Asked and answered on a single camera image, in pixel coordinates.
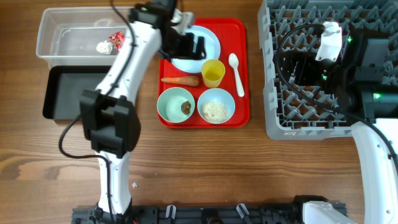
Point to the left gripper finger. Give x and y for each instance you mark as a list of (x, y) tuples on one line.
[(199, 48), (194, 57)]

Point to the mint green bowl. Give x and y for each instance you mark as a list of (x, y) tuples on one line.
[(170, 102)]

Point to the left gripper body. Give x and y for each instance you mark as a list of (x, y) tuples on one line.
[(178, 43)]

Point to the brown food scrap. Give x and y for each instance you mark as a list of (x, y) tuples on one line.
[(186, 107)]

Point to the red snack wrapper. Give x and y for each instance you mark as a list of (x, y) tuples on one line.
[(117, 39)]

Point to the grey dishwasher rack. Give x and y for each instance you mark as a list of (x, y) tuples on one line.
[(288, 116)]

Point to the clear plastic bin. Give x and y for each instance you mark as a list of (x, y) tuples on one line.
[(70, 35)]

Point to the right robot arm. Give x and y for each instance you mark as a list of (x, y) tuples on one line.
[(352, 68)]

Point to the orange carrot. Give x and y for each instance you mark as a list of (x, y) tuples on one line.
[(186, 81)]

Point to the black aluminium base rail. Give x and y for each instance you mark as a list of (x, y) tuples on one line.
[(266, 214)]

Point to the light blue plate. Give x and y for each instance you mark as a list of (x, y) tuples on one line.
[(212, 49)]

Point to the white plastic spoon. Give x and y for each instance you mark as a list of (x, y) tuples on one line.
[(234, 63)]

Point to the rice grains pile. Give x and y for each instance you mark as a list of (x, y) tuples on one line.
[(215, 111)]

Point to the black plastic tray bin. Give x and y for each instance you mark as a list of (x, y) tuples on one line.
[(65, 87)]

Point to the light blue bowl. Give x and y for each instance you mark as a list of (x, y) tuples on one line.
[(220, 94)]

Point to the white tissue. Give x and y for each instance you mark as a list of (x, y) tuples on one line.
[(105, 47)]

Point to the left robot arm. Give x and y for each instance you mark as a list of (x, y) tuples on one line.
[(108, 112)]

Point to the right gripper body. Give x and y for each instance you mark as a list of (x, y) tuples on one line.
[(310, 73)]

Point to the yellow plastic cup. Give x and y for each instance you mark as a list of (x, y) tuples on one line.
[(212, 72)]

